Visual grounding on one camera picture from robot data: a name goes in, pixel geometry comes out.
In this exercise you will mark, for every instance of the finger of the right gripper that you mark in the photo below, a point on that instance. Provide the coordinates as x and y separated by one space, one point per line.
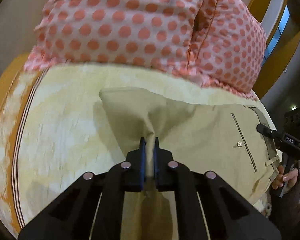
266 131

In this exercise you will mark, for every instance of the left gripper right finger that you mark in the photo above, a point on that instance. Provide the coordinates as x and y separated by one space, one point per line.
207 207

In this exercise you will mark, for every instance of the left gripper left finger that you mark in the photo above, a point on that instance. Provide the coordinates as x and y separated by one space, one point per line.
92 206

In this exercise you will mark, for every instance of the khaki beige pants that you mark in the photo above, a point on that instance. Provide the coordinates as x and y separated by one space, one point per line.
221 138

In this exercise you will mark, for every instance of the person's right hand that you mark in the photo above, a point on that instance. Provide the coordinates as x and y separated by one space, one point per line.
289 178

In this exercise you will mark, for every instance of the right pink polka-dot pillow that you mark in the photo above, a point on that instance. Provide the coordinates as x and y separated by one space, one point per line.
227 47

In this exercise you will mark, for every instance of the pink polka-dot pillow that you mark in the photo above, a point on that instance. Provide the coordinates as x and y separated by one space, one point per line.
227 47
146 33

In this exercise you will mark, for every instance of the yellow patterned bed sheet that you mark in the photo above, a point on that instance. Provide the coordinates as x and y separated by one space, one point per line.
53 127

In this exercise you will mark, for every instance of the blue glass window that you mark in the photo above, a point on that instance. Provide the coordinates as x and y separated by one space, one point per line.
277 35

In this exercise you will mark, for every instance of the left pink polka-dot pillow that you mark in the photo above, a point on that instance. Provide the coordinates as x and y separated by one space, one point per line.
146 33

